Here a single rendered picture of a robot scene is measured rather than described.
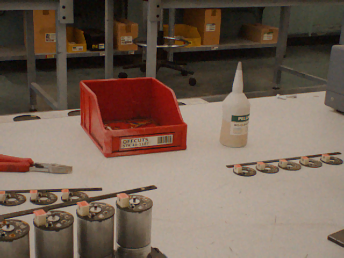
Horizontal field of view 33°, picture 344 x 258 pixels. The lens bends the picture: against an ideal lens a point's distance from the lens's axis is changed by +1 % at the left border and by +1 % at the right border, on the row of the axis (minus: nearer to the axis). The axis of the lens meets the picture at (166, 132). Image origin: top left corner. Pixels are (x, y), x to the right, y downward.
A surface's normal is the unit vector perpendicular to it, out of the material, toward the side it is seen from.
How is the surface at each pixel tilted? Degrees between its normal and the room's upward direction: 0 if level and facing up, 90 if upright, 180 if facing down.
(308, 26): 90
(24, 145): 0
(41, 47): 89
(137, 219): 90
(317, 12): 90
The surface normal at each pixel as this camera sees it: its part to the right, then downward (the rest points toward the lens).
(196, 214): 0.04, -0.95
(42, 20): 0.47, 0.31
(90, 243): -0.22, 0.30
